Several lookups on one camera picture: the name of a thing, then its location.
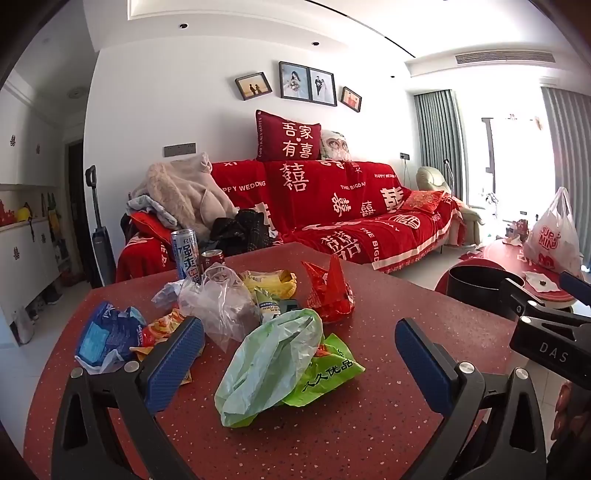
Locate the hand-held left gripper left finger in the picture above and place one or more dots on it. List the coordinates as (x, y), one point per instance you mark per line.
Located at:
(178, 364)

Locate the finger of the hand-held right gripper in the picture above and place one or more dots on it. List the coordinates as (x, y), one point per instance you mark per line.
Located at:
(577, 288)
(521, 295)

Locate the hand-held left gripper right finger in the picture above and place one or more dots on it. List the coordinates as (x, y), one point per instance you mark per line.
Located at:
(422, 364)

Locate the orange snack packet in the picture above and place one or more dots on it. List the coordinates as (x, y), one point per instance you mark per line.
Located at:
(159, 330)

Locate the black trash bin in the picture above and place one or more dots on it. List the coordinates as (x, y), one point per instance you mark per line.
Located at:
(475, 290)

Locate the clear plastic bag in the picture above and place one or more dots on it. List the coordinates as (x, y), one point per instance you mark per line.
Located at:
(217, 304)

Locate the small clear wrapper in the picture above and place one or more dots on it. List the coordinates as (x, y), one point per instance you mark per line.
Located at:
(166, 293)

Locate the blue snack packet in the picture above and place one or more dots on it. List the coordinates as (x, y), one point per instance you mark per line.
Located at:
(104, 334)

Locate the pale green plastic bag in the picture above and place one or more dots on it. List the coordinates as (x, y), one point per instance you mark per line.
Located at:
(263, 364)

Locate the green snack packet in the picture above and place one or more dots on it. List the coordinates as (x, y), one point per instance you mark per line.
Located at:
(328, 374)

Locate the blue green milk sachet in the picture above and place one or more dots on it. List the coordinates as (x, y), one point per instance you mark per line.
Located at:
(267, 304)

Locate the red foil wrapper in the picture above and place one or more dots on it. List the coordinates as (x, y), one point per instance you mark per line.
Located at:
(332, 295)

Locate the yellow wrapper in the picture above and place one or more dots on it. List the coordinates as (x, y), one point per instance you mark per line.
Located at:
(272, 281)

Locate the person's right hand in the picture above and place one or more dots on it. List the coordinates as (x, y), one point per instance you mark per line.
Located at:
(570, 415)

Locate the white paper napkin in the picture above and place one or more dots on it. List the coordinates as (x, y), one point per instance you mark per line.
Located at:
(542, 282)

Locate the red round side table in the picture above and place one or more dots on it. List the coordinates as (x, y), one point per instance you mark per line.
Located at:
(505, 261)

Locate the white red printed plastic bag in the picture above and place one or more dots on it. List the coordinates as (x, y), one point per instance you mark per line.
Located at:
(551, 235)

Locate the red round stool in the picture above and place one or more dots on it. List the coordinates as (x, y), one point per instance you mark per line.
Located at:
(442, 281)

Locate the short red drink can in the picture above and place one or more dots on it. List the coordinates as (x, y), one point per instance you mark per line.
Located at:
(211, 259)

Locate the tall blue drink can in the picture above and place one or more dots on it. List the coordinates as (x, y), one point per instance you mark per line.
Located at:
(184, 254)

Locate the grey green curtain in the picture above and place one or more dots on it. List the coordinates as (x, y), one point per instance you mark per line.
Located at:
(438, 138)
(572, 161)

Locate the red square cushion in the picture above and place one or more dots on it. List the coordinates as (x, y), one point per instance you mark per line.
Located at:
(425, 201)

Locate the dark upright vacuum cleaner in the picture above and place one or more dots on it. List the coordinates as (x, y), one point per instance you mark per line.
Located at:
(102, 240)

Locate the beige armchair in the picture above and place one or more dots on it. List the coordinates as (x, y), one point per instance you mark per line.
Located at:
(431, 180)

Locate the black garment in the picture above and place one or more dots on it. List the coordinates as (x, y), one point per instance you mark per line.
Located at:
(240, 230)

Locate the grey cloth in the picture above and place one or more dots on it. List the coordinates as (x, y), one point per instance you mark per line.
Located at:
(147, 205)

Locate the beige fluffy coat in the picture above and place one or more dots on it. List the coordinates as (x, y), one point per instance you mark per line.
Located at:
(180, 194)

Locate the white low cabinet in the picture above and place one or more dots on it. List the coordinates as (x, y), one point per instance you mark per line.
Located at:
(27, 258)

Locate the red printed sofa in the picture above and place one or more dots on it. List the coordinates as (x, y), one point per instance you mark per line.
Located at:
(323, 198)

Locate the yellow toy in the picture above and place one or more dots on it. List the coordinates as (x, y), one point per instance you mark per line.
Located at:
(23, 213)

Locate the red ornament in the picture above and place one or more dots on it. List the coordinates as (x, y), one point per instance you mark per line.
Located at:
(5, 214)

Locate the white patterned pillow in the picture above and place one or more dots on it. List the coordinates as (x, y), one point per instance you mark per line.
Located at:
(334, 145)

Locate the ceiling air vent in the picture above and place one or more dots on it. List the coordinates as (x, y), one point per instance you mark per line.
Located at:
(503, 58)

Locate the red printed pillow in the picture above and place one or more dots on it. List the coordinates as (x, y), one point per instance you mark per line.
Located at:
(288, 136)

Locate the grey switch panel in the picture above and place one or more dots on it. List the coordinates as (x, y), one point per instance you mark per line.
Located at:
(179, 150)

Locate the small red picture frame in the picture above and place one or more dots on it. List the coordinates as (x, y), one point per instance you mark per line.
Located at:
(351, 98)

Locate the white wall cabinet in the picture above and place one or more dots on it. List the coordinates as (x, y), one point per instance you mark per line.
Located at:
(32, 138)

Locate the black sunset picture frame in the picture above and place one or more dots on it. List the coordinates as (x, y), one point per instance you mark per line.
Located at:
(253, 86)

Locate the black wedding picture frame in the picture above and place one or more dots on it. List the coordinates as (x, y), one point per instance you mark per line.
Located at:
(294, 81)
(322, 86)

